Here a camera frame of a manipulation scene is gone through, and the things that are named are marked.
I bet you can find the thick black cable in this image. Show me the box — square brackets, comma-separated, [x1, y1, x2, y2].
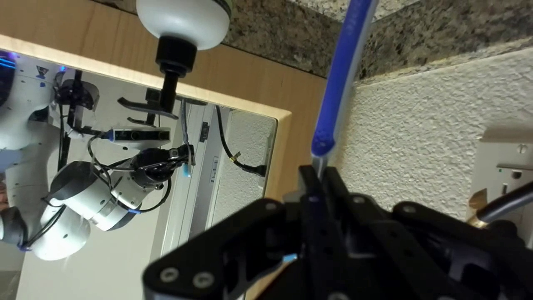
[474, 181, 533, 224]

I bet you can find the wood framed mirror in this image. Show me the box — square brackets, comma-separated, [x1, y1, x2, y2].
[0, 31, 293, 300]

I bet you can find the blue and white toothbrush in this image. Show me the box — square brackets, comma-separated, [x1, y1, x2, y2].
[309, 0, 381, 173]

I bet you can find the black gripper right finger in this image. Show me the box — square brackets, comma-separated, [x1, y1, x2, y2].
[323, 166, 533, 300]

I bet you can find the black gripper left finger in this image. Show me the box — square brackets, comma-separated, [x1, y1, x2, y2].
[141, 164, 323, 300]

